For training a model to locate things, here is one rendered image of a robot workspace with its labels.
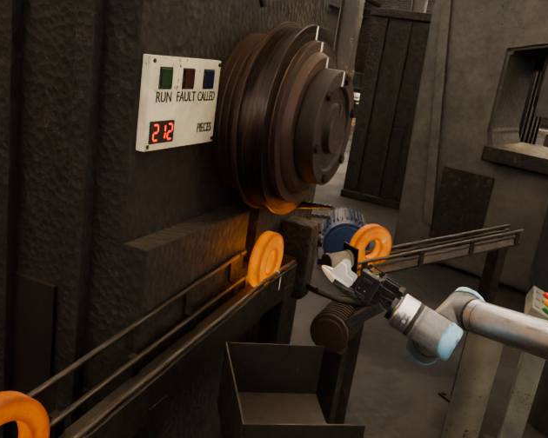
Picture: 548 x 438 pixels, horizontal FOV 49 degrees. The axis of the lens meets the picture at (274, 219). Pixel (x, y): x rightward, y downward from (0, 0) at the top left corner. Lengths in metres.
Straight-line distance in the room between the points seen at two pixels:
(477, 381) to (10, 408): 1.64
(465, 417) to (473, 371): 0.18
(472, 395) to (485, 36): 2.52
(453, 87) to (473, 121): 0.26
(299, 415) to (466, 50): 3.25
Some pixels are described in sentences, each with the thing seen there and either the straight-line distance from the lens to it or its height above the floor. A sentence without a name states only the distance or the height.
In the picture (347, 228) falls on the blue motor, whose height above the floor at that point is 0.31.
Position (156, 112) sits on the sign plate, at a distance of 1.18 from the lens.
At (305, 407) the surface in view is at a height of 0.61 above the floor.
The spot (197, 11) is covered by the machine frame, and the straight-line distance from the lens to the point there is 1.30.
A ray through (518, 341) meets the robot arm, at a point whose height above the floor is 0.72.
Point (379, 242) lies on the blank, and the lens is 1.98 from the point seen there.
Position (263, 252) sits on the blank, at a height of 0.78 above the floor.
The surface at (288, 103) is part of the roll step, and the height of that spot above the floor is 1.17.
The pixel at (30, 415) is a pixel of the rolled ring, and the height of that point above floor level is 0.74.
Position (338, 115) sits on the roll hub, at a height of 1.15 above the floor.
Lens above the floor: 1.29
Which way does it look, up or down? 16 degrees down
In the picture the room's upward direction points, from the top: 9 degrees clockwise
